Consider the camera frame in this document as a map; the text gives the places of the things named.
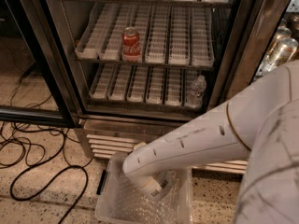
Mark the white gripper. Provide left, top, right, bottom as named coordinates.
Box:
left=134, top=142, right=177, bottom=201

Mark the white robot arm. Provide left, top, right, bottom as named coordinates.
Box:
left=123, top=61, right=299, bottom=224

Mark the stainless steel fridge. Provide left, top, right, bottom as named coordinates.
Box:
left=9, top=0, right=291, bottom=167

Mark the red coca-cola can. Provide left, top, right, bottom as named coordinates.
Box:
left=121, top=27, right=141, bottom=62

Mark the open glass fridge door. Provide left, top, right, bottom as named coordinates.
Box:
left=0, top=0, right=78, bottom=128

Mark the closed glass fridge door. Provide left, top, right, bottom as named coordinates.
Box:
left=208, top=0, right=291, bottom=108

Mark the silver gold can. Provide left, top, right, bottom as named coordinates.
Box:
left=265, top=38, right=298, bottom=72

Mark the clear plastic storage bin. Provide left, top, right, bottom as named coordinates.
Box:
left=95, top=152, right=193, bottom=224

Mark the bubble wrap sheet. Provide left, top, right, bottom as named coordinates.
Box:
left=112, top=174, right=180, bottom=224

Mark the clear plastic water bottle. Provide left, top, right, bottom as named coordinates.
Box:
left=185, top=75, right=206, bottom=108

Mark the black floor cable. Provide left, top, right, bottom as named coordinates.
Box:
left=0, top=37, right=93, bottom=224

